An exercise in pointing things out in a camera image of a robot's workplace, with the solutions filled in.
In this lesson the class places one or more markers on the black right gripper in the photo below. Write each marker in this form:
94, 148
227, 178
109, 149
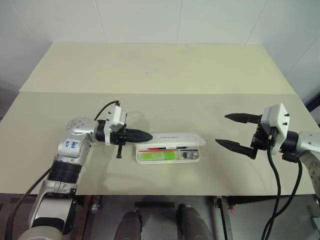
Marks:
262, 140

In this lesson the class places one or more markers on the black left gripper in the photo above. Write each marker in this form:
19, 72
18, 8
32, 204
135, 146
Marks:
120, 137

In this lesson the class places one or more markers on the green highlighter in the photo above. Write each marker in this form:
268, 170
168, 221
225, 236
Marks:
155, 156

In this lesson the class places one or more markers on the white plastic pencil case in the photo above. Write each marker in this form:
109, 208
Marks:
175, 140

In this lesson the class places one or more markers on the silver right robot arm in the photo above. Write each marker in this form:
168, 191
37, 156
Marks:
310, 142

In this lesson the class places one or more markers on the thin red pen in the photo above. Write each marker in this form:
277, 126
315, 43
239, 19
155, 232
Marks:
170, 151

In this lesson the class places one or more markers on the thin black pen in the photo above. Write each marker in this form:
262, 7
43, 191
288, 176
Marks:
175, 148

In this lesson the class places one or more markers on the white handwritten label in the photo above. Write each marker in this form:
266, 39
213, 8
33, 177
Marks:
71, 145

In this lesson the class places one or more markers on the black flat bar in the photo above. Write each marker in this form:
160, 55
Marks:
154, 204

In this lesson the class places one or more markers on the rusty table leg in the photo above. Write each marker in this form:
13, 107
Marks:
92, 203

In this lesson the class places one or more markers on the metal table leg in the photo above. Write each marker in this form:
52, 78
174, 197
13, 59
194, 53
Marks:
225, 220

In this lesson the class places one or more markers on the dark rounded shape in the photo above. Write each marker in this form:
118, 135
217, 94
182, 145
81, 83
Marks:
192, 222
130, 225

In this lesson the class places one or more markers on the teal floor object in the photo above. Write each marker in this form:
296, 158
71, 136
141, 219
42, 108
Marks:
315, 222

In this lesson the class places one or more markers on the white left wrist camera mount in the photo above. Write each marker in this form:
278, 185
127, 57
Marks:
115, 115

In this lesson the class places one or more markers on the black object at wall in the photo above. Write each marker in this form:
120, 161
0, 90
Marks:
313, 101

